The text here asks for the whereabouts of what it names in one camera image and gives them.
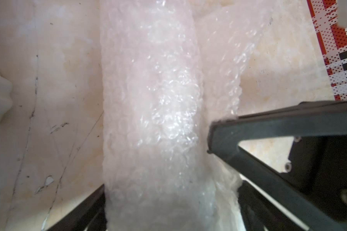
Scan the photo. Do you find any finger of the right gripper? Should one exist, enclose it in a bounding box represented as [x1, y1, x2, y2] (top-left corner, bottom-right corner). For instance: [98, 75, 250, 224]
[207, 101, 347, 231]

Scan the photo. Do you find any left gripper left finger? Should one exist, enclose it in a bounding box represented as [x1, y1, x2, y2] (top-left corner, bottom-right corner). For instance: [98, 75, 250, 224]
[48, 185, 107, 231]

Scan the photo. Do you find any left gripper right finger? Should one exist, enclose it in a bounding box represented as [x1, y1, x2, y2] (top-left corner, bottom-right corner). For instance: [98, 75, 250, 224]
[238, 181, 302, 231]

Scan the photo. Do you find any bubble wrap sheet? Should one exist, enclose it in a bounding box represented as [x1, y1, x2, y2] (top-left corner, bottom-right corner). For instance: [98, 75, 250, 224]
[100, 1, 274, 231]

